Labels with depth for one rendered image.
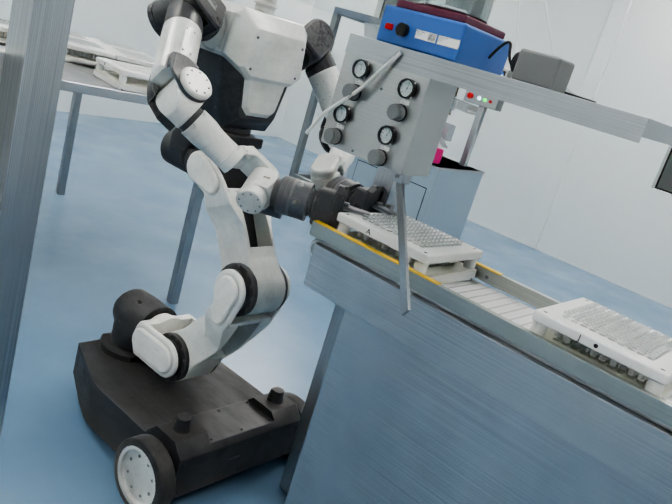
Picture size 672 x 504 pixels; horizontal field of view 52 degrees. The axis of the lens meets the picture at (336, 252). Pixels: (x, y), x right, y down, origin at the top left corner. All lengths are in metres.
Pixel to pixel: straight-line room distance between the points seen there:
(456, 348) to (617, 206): 5.16
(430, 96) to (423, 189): 2.70
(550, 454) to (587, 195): 5.26
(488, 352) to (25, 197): 0.83
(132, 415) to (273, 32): 1.08
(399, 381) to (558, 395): 0.36
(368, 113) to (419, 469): 0.74
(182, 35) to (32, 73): 0.61
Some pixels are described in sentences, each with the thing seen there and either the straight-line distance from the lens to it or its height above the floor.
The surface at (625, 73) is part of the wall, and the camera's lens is 6.54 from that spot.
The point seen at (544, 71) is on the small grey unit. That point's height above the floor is 1.31.
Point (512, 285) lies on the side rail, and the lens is 1.59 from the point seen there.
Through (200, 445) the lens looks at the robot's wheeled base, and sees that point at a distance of 1.90.
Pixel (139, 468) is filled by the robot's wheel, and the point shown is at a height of 0.12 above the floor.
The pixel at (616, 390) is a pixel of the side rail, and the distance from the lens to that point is 1.25.
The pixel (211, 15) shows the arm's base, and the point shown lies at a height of 1.23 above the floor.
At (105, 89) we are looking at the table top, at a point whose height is 0.87.
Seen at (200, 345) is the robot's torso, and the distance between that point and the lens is 1.99.
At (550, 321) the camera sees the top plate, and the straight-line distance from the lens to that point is 1.29.
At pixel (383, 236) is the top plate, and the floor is 0.91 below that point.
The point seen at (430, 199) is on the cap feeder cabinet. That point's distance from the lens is 4.05.
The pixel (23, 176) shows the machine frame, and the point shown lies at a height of 0.94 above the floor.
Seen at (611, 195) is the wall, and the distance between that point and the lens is 6.46.
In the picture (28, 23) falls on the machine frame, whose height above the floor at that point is 1.16.
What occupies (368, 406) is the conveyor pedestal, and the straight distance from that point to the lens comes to 1.56.
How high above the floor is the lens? 1.25
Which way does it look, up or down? 16 degrees down
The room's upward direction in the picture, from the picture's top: 17 degrees clockwise
